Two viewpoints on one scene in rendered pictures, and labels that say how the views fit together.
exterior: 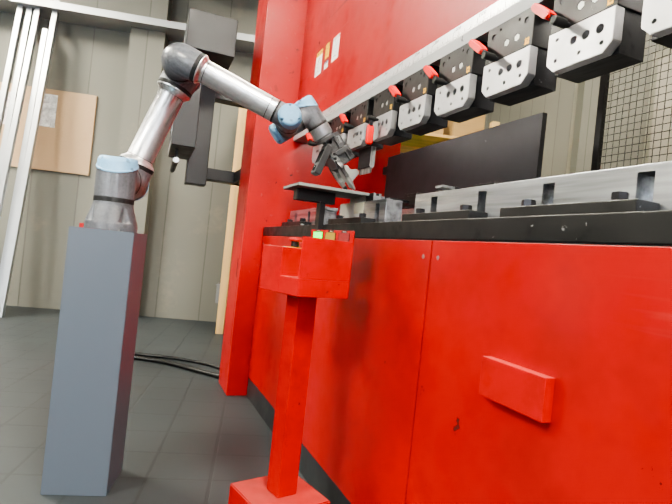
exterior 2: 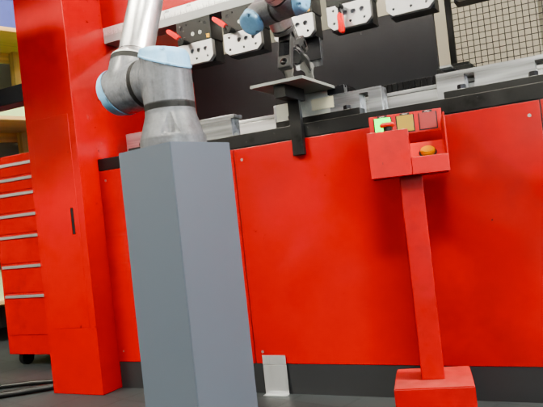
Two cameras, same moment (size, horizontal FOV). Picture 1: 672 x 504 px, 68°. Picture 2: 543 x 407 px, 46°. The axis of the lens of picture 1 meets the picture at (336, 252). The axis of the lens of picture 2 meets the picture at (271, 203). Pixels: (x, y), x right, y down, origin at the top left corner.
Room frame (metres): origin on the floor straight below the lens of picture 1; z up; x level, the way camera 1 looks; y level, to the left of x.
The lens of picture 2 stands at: (0.28, 1.49, 0.61)
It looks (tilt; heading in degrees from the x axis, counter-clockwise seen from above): 1 degrees up; 320
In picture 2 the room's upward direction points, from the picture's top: 6 degrees counter-clockwise
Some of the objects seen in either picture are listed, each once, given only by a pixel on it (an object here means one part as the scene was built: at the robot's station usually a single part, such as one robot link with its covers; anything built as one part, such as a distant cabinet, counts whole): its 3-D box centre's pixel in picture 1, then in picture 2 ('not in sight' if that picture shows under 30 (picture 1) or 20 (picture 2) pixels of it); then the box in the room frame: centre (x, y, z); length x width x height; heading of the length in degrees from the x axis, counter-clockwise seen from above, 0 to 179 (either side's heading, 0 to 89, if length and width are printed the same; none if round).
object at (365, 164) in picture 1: (366, 161); (308, 54); (1.84, -0.08, 1.13); 0.10 x 0.02 x 0.10; 22
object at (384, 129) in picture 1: (392, 116); (351, 4); (1.68, -0.14, 1.26); 0.15 x 0.09 x 0.17; 22
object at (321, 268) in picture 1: (305, 260); (406, 142); (1.35, 0.08, 0.75); 0.20 x 0.16 x 0.18; 37
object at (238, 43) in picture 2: (345, 137); (246, 31); (2.05, 0.01, 1.26); 0.15 x 0.09 x 0.17; 22
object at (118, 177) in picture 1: (117, 176); (164, 76); (1.54, 0.70, 0.94); 0.13 x 0.12 x 0.14; 10
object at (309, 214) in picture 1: (311, 219); (183, 137); (2.35, 0.13, 0.92); 0.50 x 0.06 x 0.10; 22
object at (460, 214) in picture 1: (440, 219); (497, 88); (1.26, -0.25, 0.89); 0.30 x 0.05 x 0.03; 22
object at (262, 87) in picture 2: (325, 191); (293, 87); (1.79, 0.06, 1.00); 0.26 x 0.18 x 0.01; 112
